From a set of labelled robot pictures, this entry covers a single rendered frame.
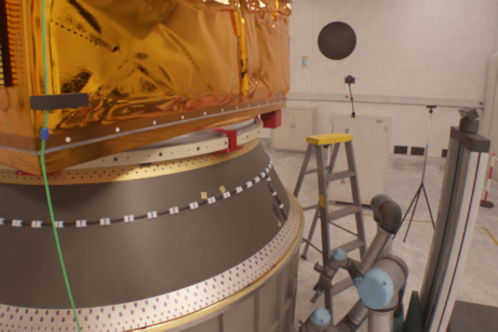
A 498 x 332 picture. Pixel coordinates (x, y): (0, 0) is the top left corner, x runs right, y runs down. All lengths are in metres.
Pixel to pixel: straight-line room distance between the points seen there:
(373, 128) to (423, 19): 4.87
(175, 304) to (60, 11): 0.93
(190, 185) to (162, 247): 0.26
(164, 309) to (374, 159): 4.03
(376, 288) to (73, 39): 1.07
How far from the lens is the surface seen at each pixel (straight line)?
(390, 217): 1.57
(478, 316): 1.89
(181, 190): 1.13
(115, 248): 1.09
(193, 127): 1.14
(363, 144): 4.64
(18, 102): 0.74
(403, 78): 8.62
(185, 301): 1.12
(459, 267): 1.29
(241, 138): 1.33
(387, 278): 1.04
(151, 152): 1.07
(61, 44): 0.72
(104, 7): 0.78
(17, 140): 0.78
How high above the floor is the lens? 1.93
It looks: 12 degrees down
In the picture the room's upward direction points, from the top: straight up
